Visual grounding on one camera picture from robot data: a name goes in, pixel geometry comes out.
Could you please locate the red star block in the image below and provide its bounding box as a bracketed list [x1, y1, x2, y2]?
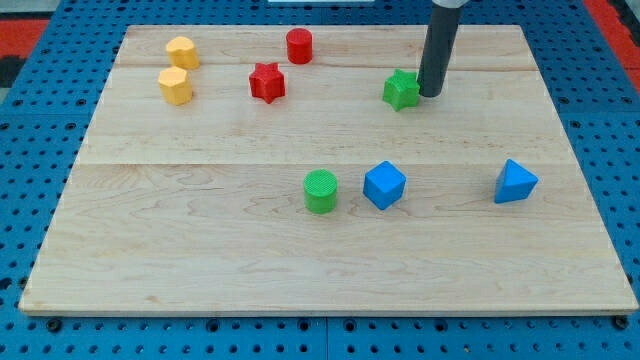
[249, 63, 286, 104]

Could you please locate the blue triangular prism block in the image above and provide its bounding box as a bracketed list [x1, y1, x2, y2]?
[494, 159, 539, 204]

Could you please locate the green star block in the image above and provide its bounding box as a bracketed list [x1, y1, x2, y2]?
[382, 69, 420, 112]

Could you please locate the green cylinder block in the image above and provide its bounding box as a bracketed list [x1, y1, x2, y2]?
[303, 169, 338, 214]

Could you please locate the red cylinder block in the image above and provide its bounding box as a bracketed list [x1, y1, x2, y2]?
[285, 28, 313, 65]

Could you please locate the lower yellow hexagon block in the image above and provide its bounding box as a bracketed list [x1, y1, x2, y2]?
[158, 66, 193, 105]

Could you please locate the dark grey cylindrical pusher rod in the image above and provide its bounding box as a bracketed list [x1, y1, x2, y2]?
[417, 2, 463, 98]

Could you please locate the light wooden board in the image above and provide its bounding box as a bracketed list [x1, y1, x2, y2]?
[19, 25, 638, 317]

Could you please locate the upper yellow heart block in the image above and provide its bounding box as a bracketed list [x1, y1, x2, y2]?
[165, 36, 200, 70]

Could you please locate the blue cube block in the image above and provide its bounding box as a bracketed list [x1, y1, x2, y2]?
[363, 161, 406, 210]

